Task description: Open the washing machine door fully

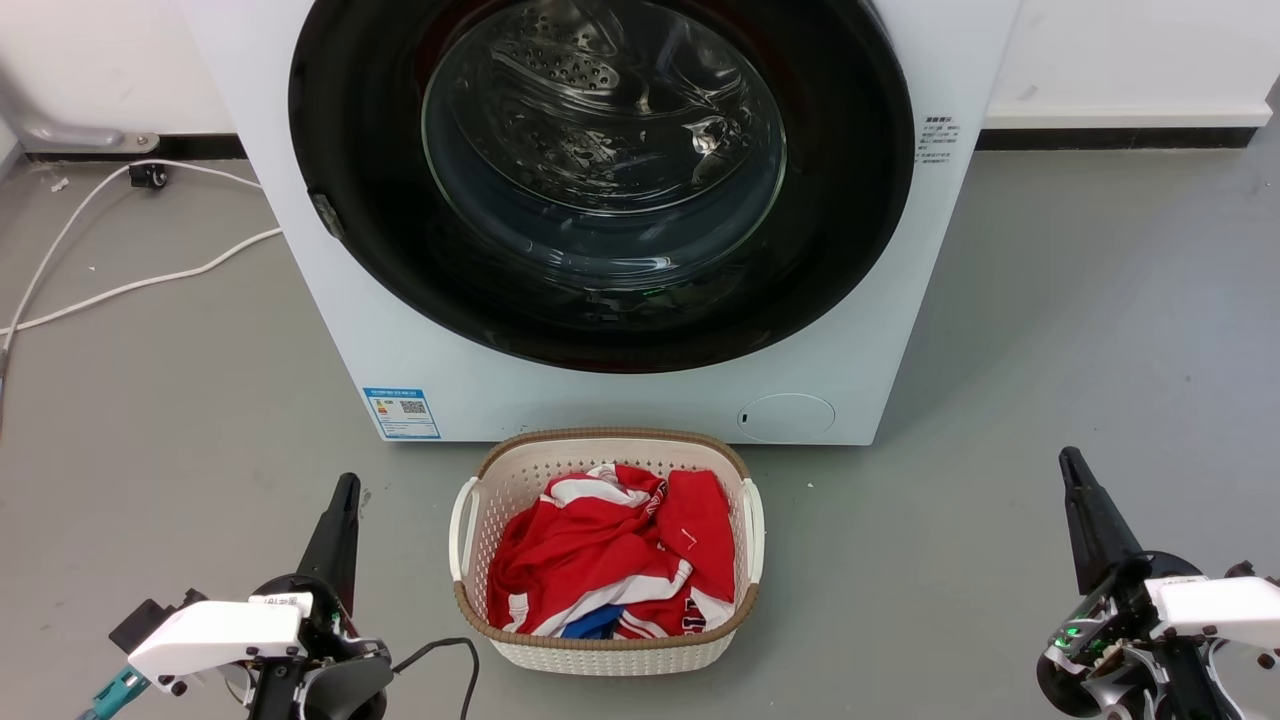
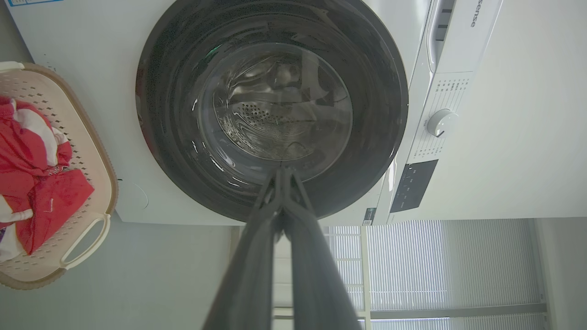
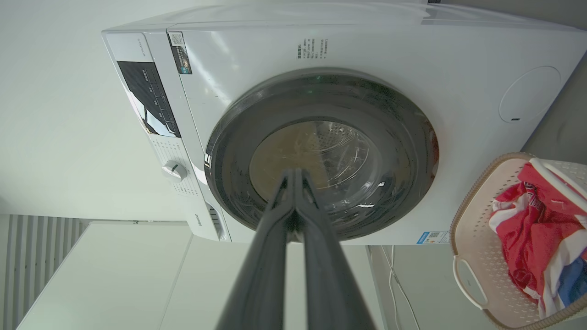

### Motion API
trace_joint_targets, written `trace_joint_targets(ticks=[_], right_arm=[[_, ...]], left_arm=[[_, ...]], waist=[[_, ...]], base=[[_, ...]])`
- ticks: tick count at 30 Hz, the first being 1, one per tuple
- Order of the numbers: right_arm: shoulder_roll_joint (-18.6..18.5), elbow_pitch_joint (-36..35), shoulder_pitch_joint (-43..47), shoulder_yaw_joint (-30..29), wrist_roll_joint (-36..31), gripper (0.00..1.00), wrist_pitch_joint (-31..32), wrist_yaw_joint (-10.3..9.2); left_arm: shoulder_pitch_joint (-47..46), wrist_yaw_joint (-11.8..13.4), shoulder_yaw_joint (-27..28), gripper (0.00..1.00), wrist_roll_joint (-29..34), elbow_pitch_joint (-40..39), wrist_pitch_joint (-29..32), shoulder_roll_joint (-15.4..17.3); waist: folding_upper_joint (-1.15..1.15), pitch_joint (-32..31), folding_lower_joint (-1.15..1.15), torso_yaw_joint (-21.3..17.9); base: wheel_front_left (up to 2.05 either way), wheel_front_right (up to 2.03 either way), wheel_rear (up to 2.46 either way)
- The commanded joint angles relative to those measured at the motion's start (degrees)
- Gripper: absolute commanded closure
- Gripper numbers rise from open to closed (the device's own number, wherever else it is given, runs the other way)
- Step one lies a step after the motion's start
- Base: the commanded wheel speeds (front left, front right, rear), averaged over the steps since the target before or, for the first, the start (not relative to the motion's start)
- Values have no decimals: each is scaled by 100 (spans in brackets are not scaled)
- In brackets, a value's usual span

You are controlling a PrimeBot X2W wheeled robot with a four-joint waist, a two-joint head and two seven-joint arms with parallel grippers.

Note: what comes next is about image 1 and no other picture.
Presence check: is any white floor cable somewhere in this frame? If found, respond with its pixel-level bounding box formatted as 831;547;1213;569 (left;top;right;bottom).
0;158;265;361
0;227;284;337

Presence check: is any white front-load washing machine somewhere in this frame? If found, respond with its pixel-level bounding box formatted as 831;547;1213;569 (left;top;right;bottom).
178;0;1023;447

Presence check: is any cream woven plastic laundry basket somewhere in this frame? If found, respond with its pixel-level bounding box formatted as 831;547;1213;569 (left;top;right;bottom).
449;428;767;678

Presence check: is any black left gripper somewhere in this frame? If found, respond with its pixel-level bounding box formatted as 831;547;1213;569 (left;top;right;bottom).
255;473;391;669

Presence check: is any blue energy label sticker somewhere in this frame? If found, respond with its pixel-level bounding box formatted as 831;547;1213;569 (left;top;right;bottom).
362;387;442;442

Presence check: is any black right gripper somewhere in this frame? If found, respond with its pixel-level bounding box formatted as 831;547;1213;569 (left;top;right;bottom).
1036;446;1206;720

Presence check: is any black round glass washer door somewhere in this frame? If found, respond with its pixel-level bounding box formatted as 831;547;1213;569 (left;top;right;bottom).
288;0;917;375

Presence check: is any red and white jersey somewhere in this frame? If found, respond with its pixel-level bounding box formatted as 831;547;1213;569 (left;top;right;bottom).
486;462;737;641

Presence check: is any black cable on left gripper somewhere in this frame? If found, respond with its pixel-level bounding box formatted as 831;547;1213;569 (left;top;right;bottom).
390;637;482;720

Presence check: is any teal cable connector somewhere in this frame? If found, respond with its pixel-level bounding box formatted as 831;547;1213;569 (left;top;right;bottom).
78;667;152;720

